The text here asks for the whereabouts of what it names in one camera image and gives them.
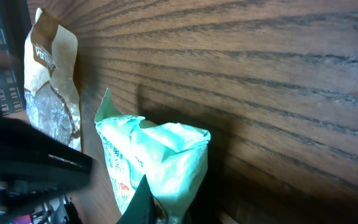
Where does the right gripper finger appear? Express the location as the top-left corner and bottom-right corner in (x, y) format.
(117, 175), (155, 224)

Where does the teal white snack packet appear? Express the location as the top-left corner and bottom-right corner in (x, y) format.
(94, 90), (211, 223)

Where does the brown snack packet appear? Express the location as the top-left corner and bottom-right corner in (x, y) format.
(24, 8), (81, 151)

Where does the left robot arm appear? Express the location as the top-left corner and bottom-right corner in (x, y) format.
(0, 112), (94, 223)

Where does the grey plastic mesh basket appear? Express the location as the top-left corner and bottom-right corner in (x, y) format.
(0, 0), (31, 119)

